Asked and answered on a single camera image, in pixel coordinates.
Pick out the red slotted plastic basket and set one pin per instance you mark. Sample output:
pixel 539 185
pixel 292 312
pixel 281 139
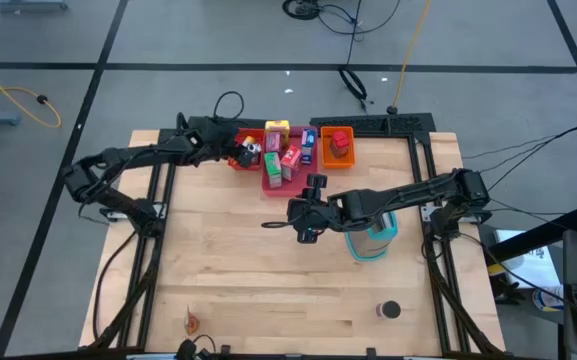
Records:
pixel 234 162

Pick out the purple Raisin Bran box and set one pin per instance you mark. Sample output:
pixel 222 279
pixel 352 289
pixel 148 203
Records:
pixel 273 142

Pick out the orange slotted plastic basket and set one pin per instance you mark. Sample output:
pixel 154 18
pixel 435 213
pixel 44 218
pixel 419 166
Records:
pixel 327 160

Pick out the smoked paprika tin red lid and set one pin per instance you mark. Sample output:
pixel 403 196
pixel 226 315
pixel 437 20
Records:
pixel 340 145

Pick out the red Froot Loops box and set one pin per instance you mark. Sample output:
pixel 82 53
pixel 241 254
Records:
pixel 291 162

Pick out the orange taco mix packet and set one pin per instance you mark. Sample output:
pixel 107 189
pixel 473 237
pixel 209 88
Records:
pixel 191 322

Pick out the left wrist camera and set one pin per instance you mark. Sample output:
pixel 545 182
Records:
pixel 195 138

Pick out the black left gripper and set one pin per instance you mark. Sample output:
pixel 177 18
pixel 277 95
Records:
pixel 220 142

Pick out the yellow squeeze bottle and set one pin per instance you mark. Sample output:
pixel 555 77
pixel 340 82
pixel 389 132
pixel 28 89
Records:
pixel 249 140

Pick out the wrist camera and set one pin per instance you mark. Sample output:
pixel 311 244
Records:
pixel 308 236
pixel 195 138

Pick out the green Apple Jacks box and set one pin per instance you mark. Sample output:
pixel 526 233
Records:
pixel 273 170

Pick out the pink plastic tray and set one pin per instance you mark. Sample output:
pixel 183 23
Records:
pixel 293 187

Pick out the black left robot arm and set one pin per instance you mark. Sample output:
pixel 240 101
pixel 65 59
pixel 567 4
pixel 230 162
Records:
pixel 133 155

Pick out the white paper sheet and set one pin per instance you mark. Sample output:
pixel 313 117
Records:
pixel 528 260

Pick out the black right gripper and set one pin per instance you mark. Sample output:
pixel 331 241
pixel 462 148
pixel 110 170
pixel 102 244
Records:
pixel 318 215

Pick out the black low camera mount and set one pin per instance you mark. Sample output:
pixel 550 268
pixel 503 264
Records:
pixel 188 350

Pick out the black bottle white label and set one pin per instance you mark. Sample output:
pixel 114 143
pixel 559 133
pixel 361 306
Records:
pixel 254 148

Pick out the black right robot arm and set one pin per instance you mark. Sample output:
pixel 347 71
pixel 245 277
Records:
pixel 408 192

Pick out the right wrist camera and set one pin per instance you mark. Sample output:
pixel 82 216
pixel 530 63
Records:
pixel 308 236

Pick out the blue Frosted Flakes box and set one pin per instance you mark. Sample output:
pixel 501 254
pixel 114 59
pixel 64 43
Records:
pixel 308 147

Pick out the yellow Corn Pops box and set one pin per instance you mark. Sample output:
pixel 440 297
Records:
pixel 278 126

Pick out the spice jar black lid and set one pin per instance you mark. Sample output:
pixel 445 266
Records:
pixel 389 310

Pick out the teal rimmed clear container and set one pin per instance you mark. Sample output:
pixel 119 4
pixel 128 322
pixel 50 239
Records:
pixel 368 247

